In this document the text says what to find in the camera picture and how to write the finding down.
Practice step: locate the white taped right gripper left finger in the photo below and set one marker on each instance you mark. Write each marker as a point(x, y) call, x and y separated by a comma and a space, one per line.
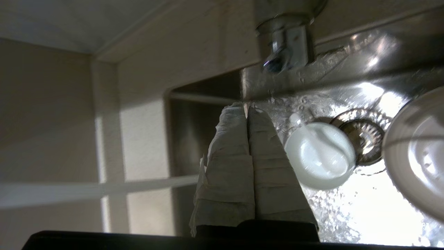
point(229, 180)

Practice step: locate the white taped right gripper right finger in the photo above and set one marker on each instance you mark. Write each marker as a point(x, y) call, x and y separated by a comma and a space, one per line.
point(274, 180)

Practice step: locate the small white bowl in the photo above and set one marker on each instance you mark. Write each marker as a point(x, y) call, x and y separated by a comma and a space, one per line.
point(312, 163)

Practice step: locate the chrome gooseneck faucet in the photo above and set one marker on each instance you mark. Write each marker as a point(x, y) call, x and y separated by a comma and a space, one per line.
point(288, 38)

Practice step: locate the white round plate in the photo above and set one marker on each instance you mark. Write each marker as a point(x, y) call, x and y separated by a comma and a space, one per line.
point(416, 156)

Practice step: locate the stainless steel sink basin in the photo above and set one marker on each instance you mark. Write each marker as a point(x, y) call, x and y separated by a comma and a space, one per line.
point(364, 86)

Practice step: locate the round metal drain strainer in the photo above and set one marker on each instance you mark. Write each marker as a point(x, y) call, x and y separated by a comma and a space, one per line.
point(367, 139)

